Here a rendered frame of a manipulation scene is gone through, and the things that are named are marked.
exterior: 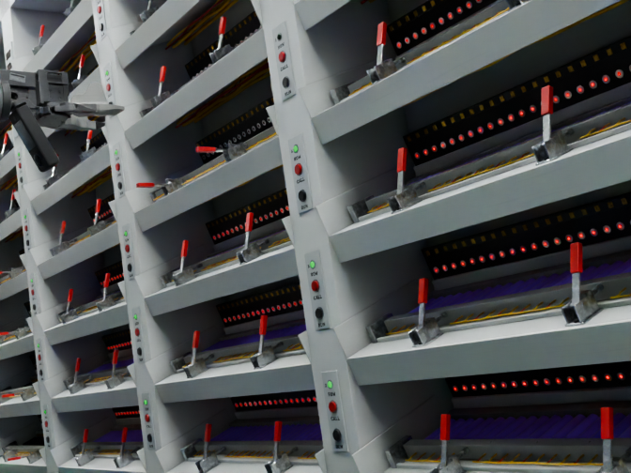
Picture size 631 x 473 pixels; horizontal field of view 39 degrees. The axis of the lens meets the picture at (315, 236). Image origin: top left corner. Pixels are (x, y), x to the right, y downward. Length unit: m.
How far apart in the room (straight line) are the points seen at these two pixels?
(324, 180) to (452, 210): 0.29
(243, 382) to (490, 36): 0.80
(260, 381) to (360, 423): 0.28
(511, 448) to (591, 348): 0.24
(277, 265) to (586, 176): 0.64
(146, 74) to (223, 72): 0.48
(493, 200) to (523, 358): 0.19
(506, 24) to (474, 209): 0.23
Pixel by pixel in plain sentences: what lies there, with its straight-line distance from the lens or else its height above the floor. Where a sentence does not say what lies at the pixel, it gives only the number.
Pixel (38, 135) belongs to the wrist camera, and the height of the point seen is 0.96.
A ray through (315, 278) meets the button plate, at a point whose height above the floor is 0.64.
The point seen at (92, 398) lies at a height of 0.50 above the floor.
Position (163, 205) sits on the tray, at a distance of 1.85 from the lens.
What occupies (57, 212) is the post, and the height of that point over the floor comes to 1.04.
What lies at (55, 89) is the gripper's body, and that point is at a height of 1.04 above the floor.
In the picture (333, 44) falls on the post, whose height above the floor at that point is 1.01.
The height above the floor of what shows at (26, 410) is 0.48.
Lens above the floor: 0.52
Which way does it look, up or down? 8 degrees up
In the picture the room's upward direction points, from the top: 8 degrees counter-clockwise
